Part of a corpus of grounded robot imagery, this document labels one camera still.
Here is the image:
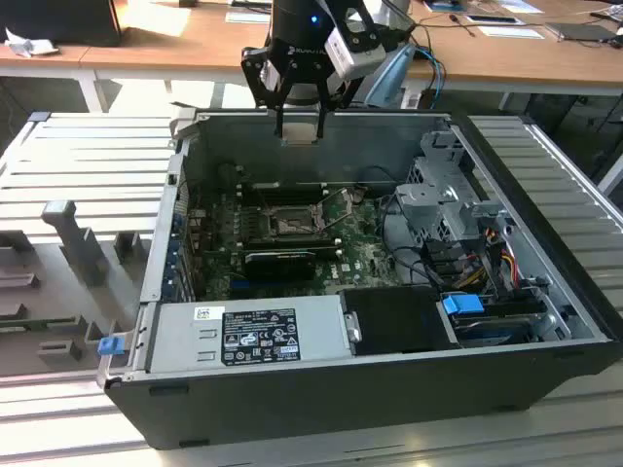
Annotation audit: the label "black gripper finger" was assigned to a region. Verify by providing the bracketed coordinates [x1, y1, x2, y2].
[240, 46, 298, 141]
[313, 76, 366, 143]

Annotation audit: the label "silver CPU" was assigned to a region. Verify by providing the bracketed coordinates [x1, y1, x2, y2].
[281, 123, 320, 147]

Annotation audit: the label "metal socket cover frame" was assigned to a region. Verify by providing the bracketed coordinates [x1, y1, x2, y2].
[313, 186, 360, 231]

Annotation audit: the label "CPU socket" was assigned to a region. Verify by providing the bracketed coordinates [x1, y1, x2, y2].
[257, 203, 325, 239]

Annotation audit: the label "RAM slot black latches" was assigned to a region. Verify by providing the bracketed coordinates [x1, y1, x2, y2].
[244, 242, 342, 250]
[244, 233, 337, 241]

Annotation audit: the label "pale blue teach pendant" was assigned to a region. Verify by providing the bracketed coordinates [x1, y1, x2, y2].
[364, 43, 418, 109]

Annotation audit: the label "metal drive cage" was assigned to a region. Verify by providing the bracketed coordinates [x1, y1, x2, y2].
[393, 128, 517, 254]

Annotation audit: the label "green motherboard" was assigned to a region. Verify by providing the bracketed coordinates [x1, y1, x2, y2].
[187, 187, 420, 301]

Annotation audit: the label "black graphics card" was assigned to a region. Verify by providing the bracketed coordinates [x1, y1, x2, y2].
[242, 249, 316, 282]

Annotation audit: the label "wooden desk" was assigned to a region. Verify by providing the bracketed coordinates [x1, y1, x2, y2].
[77, 0, 623, 113]
[0, 23, 128, 116]

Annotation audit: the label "black drive connectors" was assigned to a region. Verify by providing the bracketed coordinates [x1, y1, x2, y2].
[421, 239, 471, 288]

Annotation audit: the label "white phone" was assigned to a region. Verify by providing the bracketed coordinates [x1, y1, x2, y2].
[464, 14, 525, 26]

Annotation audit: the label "black plastic shroud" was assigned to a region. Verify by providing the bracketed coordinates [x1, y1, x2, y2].
[339, 286, 461, 357]

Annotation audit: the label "blue disk carrier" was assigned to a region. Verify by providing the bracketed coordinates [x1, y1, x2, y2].
[441, 293, 546, 347]

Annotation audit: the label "grey power supply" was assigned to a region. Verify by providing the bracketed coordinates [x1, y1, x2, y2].
[145, 295, 364, 376]

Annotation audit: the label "grey parts rack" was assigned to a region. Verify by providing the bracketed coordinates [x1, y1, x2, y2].
[0, 198, 157, 376]

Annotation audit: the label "black box on desk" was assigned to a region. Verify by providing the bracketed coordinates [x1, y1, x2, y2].
[0, 0, 123, 49]

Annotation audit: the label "crumpled white paper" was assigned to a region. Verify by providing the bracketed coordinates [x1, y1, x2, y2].
[3, 26, 59, 58]

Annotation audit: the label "dark tablet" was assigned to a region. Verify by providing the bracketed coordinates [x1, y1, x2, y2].
[544, 21, 618, 44]

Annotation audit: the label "black open PC case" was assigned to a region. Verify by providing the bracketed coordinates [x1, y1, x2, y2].
[96, 107, 623, 451]

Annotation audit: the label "green RAM stick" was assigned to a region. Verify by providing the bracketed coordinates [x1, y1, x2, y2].
[0, 316, 79, 328]

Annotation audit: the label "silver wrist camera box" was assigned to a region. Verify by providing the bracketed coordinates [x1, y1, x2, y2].
[323, 9, 388, 80]

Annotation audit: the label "blue cable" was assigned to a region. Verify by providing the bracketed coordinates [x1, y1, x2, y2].
[413, 44, 447, 98]

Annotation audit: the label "coloured wire bundle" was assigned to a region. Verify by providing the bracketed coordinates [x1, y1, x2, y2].
[457, 228, 523, 293]

